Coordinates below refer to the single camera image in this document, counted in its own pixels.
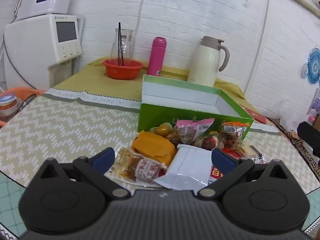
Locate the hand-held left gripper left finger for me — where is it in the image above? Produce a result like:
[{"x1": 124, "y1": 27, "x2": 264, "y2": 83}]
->
[{"x1": 37, "y1": 147, "x2": 130, "y2": 198}]

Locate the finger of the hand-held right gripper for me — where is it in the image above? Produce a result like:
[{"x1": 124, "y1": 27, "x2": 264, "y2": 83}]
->
[{"x1": 297, "y1": 121, "x2": 320, "y2": 157}]

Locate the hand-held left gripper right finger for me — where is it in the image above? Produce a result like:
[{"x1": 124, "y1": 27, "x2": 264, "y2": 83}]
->
[{"x1": 197, "y1": 147, "x2": 288, "y2": 198}]

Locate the clear orange-topped snack packet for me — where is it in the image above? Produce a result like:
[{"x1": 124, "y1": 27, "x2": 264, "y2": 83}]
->
[{"x1": 220, "y1": 120, "x2": 250, "y2": 150}]

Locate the orange snack packet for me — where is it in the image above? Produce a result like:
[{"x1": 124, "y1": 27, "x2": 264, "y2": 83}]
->
[{"x1": 132, "y1": 130, "x2": 177, "y2": 167}]

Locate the green cardboard box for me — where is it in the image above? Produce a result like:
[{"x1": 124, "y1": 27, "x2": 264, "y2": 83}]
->
[{"x1": 138, "y1": 74, "x2": 255, "y2": 145}]

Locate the brown patterned cloth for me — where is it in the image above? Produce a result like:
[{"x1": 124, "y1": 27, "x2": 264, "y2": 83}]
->
[{"x1": 269, "y1": 117, "x2": 320, "y2": 175}]

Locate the flat red snack packet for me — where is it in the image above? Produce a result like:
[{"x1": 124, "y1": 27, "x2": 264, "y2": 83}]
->
[{"x1": 207, "y1": 165, "x2": 227, "y2": 185}]

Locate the dark red wrapped snack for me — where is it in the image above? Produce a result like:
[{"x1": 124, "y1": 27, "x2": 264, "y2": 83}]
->
[{"x1": 194, "y1": 132, "x2": 224, "y2": 150}]

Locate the clear white snack packet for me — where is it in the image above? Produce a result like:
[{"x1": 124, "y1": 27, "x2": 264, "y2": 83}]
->
[{"x1": 237, "y1": 142, "x2": 263, "y2": 160}]

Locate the clear packet of brown cake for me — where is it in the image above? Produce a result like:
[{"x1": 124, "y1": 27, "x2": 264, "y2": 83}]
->
[{"x1": 104, "y1": 147, "x2": 168, "y2": 187}]

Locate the pink snack packet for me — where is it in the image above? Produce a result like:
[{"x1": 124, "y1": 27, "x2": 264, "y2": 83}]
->
[{"x1": 172, "y1": 118, "x2": 215, "y2": 144}]

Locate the zigzag patterned table mat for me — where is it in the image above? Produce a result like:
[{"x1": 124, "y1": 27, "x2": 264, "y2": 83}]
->
[{"x1": 0, "y1": 88, "x2": 318, "y2": 198}]

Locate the red envelope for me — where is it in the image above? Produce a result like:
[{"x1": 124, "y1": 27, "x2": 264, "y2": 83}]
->
[{"x1": 240, "y1": 104, "x2": 267, "y2": 124}]

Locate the yellow-green fruit jelly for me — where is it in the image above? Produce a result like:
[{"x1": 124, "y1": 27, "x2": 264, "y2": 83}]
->
[{"x1": 149, "y1": 122, "x2": 173, "y2": 138}]

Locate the yellow tablecloth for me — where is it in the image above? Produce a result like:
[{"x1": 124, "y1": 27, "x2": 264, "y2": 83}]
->
[{"x1": 54, "y1": 57, "x2": 247, "y2": 100}]

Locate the red plastic basket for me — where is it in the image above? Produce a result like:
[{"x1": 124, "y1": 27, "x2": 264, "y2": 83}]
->
[{"x1": 102, "y1": 59, "x2": 145, "y2": 80}]

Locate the cream thermal jug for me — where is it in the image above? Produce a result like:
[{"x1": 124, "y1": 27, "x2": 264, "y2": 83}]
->
[{"x1": 187, "y1": 36, "x2": 230, "y2": 87}]

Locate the teal cutting mat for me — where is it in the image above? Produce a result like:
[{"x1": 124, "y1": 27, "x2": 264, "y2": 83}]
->
[{"x1": 0, "y1": 171, "x2": 25, "y2": 238}]

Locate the orange plastic basin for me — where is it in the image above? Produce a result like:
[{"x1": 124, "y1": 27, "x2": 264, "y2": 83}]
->
[{"x1": 0, "y1": 87, "x2": 45, "y2": 128}]

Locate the black straw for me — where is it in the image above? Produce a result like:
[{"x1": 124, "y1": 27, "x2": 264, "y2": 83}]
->
[{"x1": 116, "y1": 31, "x2": 123, "y2": 62}]

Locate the blue lidded cup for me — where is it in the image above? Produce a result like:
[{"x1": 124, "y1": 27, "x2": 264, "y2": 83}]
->
[{"x1": 0, "y1": 92, "x2": 22, "y2": 117}]

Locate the pink thermos bottle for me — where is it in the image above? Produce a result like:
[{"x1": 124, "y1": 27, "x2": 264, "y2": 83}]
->
[{"x1": 147, "y1": 37, "x2": 167, "y2": 77}]

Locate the glass carafe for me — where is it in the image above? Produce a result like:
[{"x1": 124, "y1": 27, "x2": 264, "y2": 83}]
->
[
  {"x1": 110, "y1": 28, "x2": 135, "y2": 67},
  {"x1": 118, "y1": 22, "x2": 125, "y2": 65}
]

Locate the white water dispenser with screen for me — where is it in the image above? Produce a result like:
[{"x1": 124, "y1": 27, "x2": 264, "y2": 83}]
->
[{"x1": 4, "y1": 14, "x2": 84, "y2": 90}]

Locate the blue round wall decoration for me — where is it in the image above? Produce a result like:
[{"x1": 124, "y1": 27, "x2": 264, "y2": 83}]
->
[{"x1": 301, "y1": 46, "x2": 320, "y2": 85}]

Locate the white wall cable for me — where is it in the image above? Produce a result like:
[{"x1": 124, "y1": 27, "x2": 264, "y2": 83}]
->
[
  {"x1": 244, "y1": 0, "x2": 272, "y2": 93},
  {"x1": 132, "y1": 0, "x2": 153, "y2": 60}
]

